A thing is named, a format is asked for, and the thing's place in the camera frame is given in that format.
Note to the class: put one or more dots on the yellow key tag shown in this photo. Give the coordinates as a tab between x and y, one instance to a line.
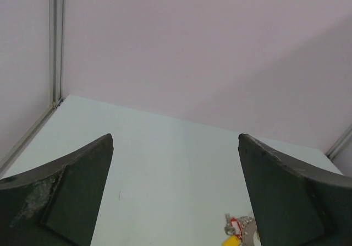
232	241

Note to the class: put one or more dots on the aluminium frame post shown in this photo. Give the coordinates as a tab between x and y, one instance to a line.
31	70
340	144

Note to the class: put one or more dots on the right aluminium frame post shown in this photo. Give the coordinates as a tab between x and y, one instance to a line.
340	144

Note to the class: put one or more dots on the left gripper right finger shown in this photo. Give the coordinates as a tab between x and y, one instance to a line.
294	202

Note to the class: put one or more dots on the red key tag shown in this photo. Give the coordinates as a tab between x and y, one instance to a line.
235	228

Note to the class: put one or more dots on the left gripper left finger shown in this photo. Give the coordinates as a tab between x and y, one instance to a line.
57	203

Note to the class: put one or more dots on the left aluminium frame post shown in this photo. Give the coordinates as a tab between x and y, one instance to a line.
31	70

